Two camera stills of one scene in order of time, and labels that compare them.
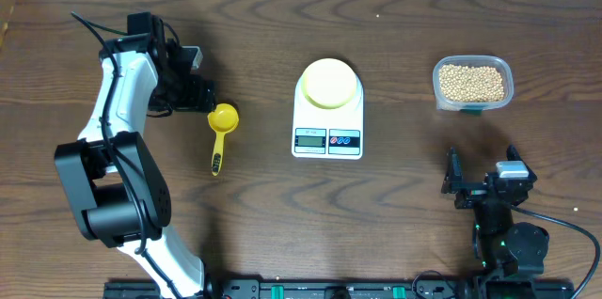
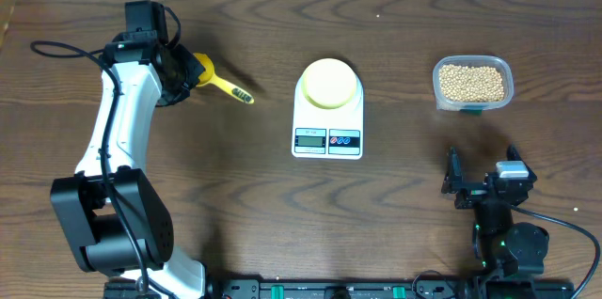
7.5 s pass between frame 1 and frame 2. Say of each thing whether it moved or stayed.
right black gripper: stayed
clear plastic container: stayed
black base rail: stayed
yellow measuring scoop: moved
